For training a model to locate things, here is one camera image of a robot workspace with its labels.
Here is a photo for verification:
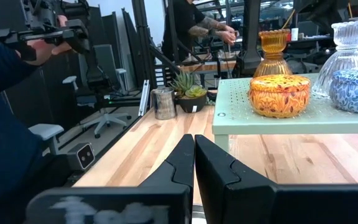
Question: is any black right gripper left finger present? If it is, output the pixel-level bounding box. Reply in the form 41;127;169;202
25;133;195;224

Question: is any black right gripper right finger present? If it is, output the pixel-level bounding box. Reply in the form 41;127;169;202
194;134;358;224

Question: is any silver scented candle can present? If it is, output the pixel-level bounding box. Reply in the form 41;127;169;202
150;86;178;121

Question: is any orange patterned candle tin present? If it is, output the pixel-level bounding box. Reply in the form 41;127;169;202
249;73;311;119

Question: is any amber glass candle holder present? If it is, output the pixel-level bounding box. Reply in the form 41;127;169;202
252;28;293;78

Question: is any blue patterned candle tin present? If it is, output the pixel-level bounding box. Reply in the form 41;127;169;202
328;67;358;115

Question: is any clear ribbed glass candle holder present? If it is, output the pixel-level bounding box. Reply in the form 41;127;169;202
311;20;358;97

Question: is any green perforated metal shelf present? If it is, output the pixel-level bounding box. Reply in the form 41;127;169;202
212;73;358;153

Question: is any potted succulent plant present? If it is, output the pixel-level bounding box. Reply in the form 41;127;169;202
168;70;208;114

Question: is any silver aluminium extrusion bar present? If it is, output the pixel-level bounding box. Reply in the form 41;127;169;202
138;79;151;118

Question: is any wooden background table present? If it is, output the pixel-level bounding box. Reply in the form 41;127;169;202
180;60;239;75

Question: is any grey office chair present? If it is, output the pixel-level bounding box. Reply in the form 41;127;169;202
62;43;132;139

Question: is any person's hand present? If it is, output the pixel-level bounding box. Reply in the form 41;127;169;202
25;14;73;67

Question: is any black table-level camera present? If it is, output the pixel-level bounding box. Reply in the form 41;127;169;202
66;142;96;172

